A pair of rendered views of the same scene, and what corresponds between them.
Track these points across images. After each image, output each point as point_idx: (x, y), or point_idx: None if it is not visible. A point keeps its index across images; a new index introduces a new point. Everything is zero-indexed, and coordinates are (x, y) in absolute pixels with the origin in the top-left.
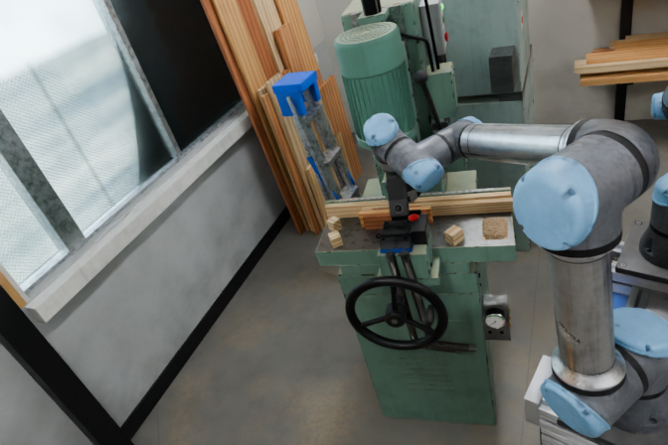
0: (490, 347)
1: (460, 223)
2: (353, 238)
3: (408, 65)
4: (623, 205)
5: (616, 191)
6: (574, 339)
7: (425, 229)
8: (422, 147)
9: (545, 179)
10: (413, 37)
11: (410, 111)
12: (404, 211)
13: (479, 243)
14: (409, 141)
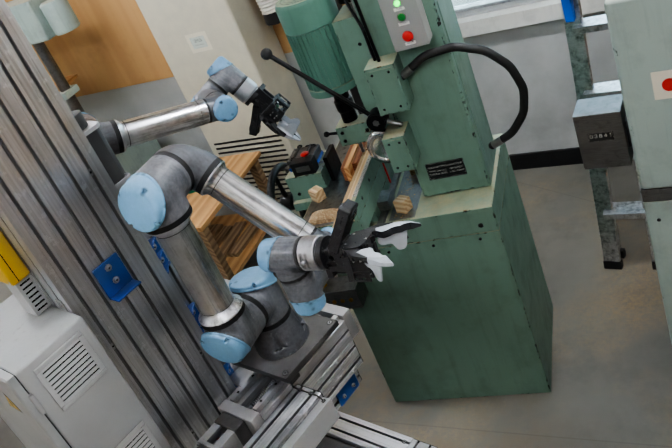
0: (435, 361)
1: (340, 197)
2: (349, 146)
3: (360, 39)
4: None
5: None
6: None
7: (293, 166)
8: (201, 92)
9: None
10: (354, 18)
11: (317, 77)
12: (249, 130)
13: (308, 212)
14: (207, 84)
